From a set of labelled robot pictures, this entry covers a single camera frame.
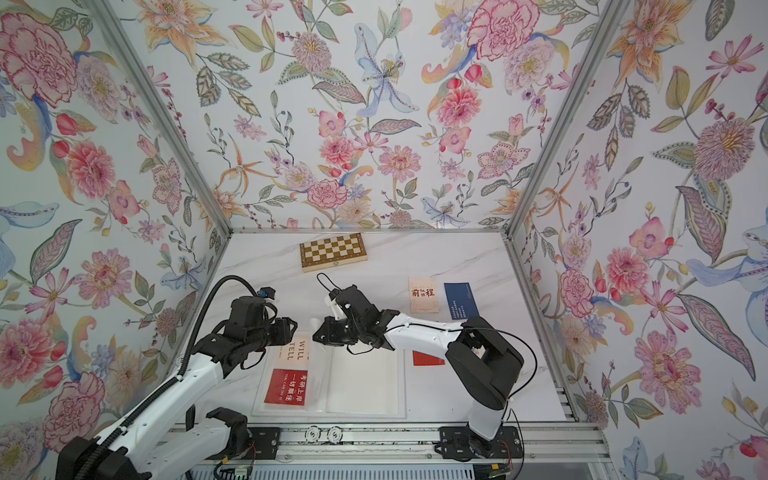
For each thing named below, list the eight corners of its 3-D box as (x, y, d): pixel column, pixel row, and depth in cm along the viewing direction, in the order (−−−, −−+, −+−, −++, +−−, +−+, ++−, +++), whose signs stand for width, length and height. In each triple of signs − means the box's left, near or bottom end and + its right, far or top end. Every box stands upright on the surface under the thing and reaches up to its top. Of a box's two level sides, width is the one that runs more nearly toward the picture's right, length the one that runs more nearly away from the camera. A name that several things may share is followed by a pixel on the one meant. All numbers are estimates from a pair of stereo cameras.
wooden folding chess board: (303, 273, 111) (301, 267, 108) (300, 247, 119) (299, 241, 116) (369, 261, 115) (369, 255, 112) (362, 237, 123) (362, 231, 120)
